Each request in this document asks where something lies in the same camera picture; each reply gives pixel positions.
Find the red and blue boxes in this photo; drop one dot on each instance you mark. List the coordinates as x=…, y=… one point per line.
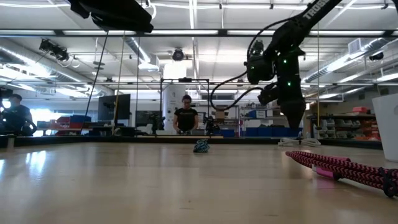
x=73, y=124

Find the person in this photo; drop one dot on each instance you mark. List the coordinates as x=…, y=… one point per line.
x=17, y=118
x=186, y=118

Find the white plastic bin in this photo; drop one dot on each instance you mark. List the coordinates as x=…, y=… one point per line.
x=387, y=127

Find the metal shelving with boxes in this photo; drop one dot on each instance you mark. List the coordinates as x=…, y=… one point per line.
x=342, y=126

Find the black round camera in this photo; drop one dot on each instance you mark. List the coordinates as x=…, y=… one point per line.
x=178, y=54

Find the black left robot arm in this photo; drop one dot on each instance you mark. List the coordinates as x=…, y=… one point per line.
x=118, y=14

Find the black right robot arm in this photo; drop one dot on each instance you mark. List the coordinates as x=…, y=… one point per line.
x=298, y=28

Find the cardboard box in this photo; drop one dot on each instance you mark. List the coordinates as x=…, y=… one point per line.
x=220, y=113

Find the silver ceiling duct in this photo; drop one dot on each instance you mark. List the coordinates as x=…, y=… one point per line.
x=351, y=59
x=37, y=62

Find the black overhead frame beam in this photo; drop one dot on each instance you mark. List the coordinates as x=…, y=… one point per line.
x=186, y=32

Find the black metal table frame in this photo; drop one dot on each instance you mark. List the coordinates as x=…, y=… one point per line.
x=248, y=140

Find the white round column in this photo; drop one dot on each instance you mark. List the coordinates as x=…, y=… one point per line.
x=172, y=99

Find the black monitor screen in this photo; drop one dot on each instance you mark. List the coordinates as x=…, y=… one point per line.
x=113, y=107

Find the row of blue storage bins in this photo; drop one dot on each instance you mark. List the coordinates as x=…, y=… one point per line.
x=264, y=131

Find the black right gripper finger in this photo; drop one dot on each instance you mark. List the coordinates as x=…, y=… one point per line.
x=287, y=113
x=299, y=112

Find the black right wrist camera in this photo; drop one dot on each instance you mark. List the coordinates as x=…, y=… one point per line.
x=268, y=94

